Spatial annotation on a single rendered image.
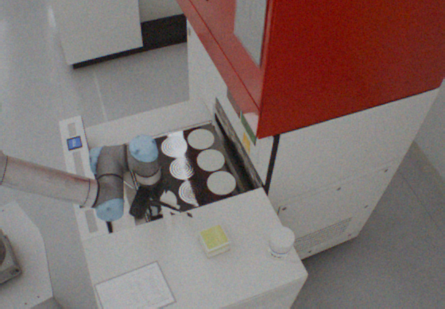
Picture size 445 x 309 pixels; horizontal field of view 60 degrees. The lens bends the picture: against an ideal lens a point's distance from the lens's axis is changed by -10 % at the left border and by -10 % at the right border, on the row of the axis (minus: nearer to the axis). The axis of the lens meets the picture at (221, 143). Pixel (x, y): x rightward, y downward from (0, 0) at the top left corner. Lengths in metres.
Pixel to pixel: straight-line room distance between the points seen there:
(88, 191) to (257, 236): 0.55
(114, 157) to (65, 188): 0.18
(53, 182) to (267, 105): 0.58
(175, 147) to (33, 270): 0.70
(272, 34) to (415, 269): 1.91
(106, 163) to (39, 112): 2.11
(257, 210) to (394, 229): 1.43
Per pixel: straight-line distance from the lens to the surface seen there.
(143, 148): 1.15
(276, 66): 1.04
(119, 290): 1.28
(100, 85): 3.29
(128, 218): 1.48
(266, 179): 1.41
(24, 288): 1.54
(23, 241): 1.62
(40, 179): 1.05
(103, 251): 1.34
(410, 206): 2.80
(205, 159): 1.57
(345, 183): 1.75
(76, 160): 1.57
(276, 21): 0.95
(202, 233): 1.26
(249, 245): 1.32
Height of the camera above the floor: 2.15
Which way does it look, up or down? 50 degrees down
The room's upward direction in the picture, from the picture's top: 2 degrees clockwise
